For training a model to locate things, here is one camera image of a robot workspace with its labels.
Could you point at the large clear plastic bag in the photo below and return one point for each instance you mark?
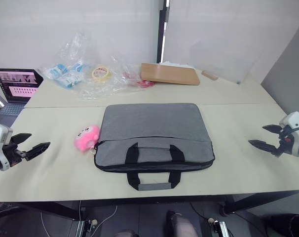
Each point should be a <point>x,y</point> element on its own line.
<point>75,49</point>

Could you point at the crumpled clear plastic bag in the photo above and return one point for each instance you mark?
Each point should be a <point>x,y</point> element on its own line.
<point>110,86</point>

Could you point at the yellow tape roll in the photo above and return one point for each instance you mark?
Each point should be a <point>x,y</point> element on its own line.
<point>96,74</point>

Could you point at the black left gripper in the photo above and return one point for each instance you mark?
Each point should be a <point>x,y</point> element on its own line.
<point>12,154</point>

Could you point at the open dark laptop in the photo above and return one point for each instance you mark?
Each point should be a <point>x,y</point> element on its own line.
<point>18,84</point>

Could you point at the white paper sheet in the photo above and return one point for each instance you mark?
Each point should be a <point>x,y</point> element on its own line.
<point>179,63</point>

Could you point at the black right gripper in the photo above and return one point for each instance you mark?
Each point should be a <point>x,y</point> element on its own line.
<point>284,143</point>

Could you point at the pink plush mouse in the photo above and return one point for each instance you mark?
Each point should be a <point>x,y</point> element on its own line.
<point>86,138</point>

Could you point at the silver metal rail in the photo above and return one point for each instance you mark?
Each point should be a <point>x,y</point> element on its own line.
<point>219,228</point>
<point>86,227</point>

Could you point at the grey laptop bag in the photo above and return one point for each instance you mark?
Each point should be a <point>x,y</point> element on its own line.
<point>152,128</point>

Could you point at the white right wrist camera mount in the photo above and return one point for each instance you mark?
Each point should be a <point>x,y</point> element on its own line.
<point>297,121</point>

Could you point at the red items in plastic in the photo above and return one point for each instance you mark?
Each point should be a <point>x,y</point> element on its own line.
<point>145,84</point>

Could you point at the blue white packet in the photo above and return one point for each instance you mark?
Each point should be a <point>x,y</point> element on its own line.
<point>57,70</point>
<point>68,79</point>
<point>80,66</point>

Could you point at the light wooden board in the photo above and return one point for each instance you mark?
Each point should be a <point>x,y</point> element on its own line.
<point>169,74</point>

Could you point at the black vertical pillar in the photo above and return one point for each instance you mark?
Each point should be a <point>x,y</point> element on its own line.
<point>161,37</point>

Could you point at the dark rounded shape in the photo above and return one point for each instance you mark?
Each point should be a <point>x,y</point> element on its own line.
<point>290,224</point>
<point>181,224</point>
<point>127,233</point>

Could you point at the black table frame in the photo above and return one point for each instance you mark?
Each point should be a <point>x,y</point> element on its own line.
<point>149,199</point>

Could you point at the small wooden block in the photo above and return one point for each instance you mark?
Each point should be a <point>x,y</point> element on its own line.
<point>210,75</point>

